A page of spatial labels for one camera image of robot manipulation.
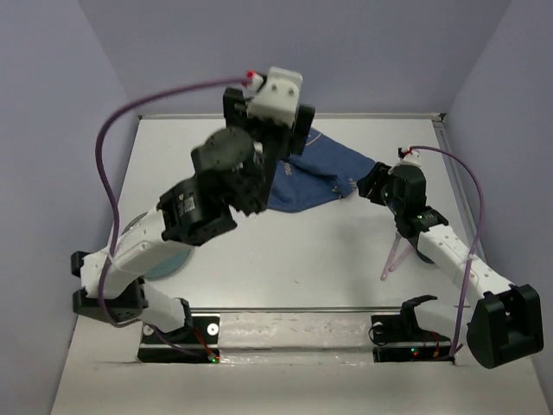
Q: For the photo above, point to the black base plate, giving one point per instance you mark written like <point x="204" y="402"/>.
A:
<point x="397" y="339"/>
<point x="198" y="345"/>

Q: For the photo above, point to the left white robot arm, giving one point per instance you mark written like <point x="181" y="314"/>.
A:
<point x="233" y="171"/>

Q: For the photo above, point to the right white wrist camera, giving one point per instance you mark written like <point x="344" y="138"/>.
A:
<point x="408" y="156"/>

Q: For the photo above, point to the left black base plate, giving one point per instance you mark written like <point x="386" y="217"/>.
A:
<point x="198" y="345"/>

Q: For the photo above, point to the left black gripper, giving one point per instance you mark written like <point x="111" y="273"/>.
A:
<point x="290" y="138"/>

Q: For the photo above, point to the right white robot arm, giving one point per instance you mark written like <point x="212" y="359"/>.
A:
<point x="506" y="323"/>

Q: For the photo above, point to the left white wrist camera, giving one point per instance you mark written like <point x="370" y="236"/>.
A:
<point x="275" y="95"/>

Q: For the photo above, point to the teal ceramic plate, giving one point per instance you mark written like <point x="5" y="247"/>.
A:
<point x="169" y="266"/>

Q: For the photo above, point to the pink handled fork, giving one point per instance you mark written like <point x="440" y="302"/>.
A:
<point x="390" y="257"/>

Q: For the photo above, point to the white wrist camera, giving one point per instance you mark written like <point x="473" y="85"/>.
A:
<point x="408" y="156"/>
<point x="275" y="95"/>

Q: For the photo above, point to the dark blue mug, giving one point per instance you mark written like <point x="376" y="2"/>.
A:
<point x="424" y="258"/>

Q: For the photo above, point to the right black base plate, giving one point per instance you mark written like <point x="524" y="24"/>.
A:
<point x="397" y="339"/>

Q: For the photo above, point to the blue embroidered cloth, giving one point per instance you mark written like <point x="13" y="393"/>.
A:
<point x="325" y="171"/>

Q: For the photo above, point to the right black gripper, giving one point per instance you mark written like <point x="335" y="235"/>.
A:
<point x="378" y="174"/>

